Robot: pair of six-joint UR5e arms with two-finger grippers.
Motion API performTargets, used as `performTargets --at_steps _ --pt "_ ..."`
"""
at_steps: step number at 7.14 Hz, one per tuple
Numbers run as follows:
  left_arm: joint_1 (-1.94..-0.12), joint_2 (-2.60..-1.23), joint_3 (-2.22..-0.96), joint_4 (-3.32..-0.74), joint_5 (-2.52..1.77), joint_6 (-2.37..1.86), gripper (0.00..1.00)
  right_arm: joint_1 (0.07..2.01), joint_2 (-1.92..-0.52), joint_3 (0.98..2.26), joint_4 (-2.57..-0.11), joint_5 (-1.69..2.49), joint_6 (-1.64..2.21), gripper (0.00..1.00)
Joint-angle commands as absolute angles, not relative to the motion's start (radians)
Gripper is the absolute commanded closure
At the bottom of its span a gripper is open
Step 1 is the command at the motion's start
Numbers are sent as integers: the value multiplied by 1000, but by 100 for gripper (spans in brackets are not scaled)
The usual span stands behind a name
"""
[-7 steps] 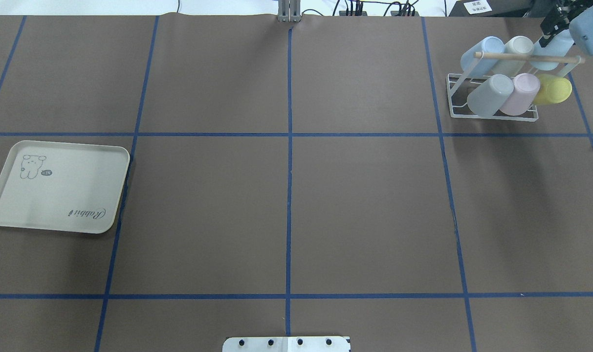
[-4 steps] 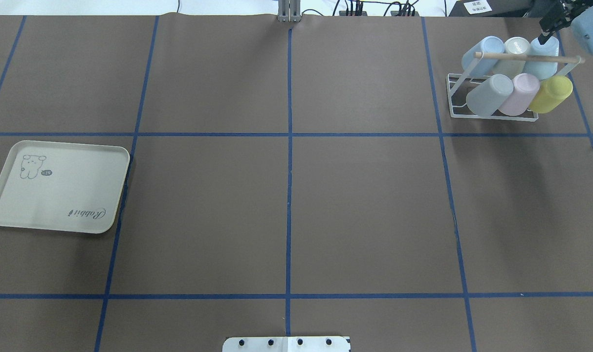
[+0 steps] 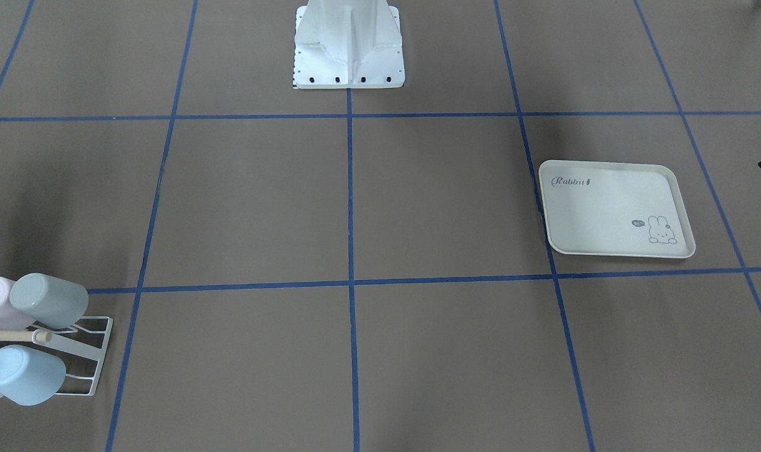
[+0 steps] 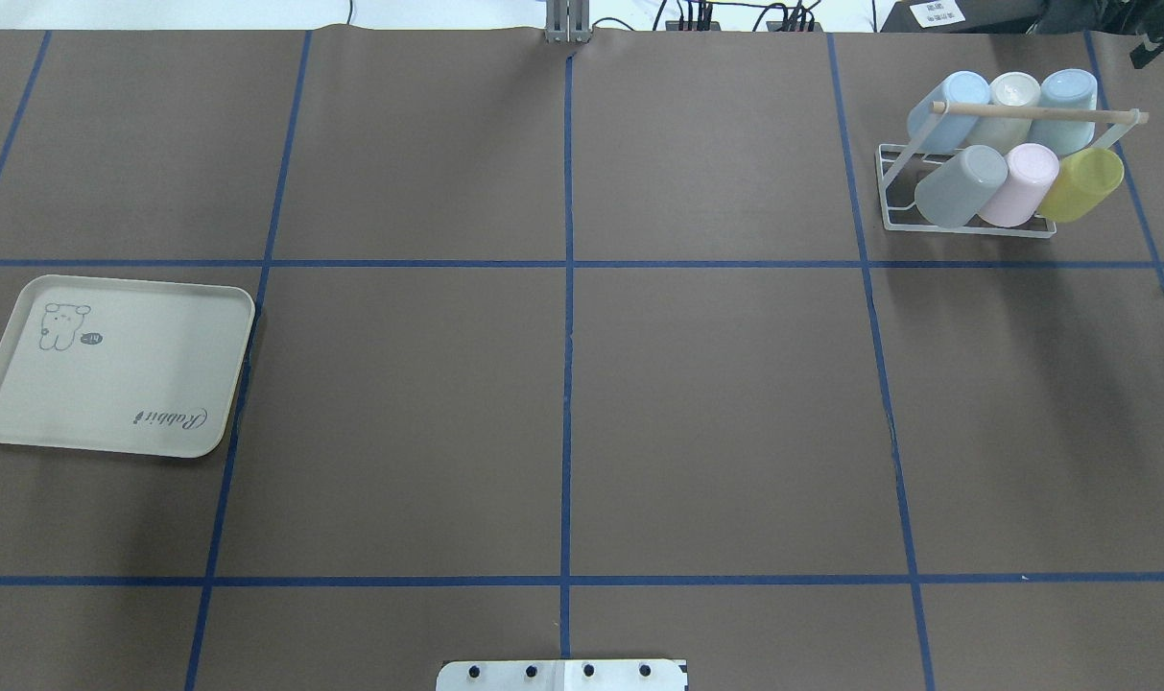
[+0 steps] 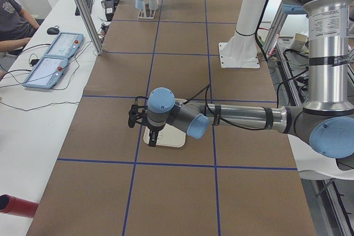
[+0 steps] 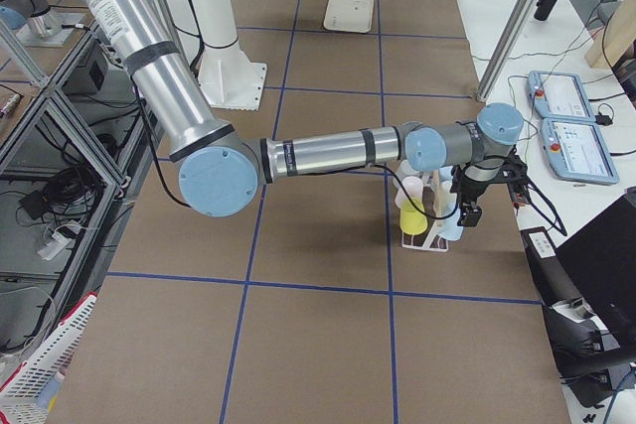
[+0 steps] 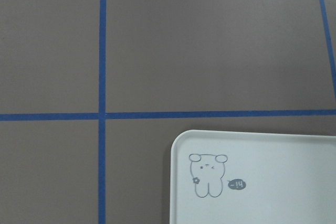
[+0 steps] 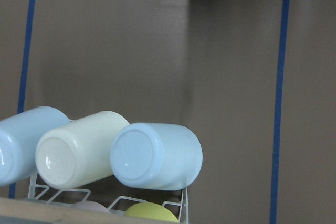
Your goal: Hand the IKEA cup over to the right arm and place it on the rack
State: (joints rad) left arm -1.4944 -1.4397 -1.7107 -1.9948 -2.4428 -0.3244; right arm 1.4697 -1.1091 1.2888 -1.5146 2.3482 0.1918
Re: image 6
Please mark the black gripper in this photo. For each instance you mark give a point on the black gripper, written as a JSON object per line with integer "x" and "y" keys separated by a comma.
{"x": 472, "y": 190}

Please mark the light blue cup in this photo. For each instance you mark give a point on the light blue cup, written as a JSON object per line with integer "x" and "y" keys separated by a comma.
{"x": 451, "y": 230}

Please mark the cream plastic cup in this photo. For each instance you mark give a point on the cream plastic cup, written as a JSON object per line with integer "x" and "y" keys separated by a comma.
{"x": 447, "y": 200}

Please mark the yellow plastic cup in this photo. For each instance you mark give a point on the yellow plastic cup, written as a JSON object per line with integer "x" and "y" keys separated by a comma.
{"x": 412, "y": 220}

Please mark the pink plastic cup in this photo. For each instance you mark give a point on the pink plastic cup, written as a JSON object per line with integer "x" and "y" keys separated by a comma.
{"x": 409, "y": 187}

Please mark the frosted white plastic cup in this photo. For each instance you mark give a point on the frosted white plastic cup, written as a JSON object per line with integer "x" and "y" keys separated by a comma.
{"x": 406, "y": 170}

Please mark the light blue cup off tray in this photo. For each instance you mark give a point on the light blue cup off tray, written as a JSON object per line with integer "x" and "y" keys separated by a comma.
{"x": 445, "y": 174}

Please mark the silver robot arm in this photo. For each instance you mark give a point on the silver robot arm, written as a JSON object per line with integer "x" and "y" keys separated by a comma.
{"x": 219, "y": 171}

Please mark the orange circuit board lower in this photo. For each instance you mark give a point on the orange circuit board lower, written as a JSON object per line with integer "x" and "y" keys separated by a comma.
{"x": 520, "y": 196}

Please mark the lower blue teach pendant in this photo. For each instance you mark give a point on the lower blue teach pendant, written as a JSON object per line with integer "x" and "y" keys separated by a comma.
{"x": 577, "y": 152}

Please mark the blue teach pendant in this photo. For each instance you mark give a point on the blue teach pendant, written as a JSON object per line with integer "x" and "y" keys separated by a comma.
{"x": 577, "y": 152}
{"x": 559, "y": 95}

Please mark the upper blue teach pendant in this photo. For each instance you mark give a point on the upper blue teach pendant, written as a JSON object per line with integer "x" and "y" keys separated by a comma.
{"x": 559, "y": 95}

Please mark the cream plastic tray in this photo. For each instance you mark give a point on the cream plastic tray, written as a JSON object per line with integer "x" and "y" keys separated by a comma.
{"x": 350, "y": 16}

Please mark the white plastic basket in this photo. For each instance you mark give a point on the white plastic basket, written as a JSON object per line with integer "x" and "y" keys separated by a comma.
{"x": 30, "y": 393}

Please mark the white wire cup rack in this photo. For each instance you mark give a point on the white wire cup rack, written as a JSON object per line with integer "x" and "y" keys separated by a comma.
{"x": 429, "y": 240}

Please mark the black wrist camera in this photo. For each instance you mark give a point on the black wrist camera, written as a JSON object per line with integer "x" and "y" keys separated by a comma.
{"x": 515, "y": 171}

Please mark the aluminium frame post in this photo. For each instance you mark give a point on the aluminium frame post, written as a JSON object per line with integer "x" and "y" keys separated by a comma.
{"x": 518, "y": 17}

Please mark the white central pedestal column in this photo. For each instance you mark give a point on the white central pedestal column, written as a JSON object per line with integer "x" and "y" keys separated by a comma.
{"x": 227, "y": 77}

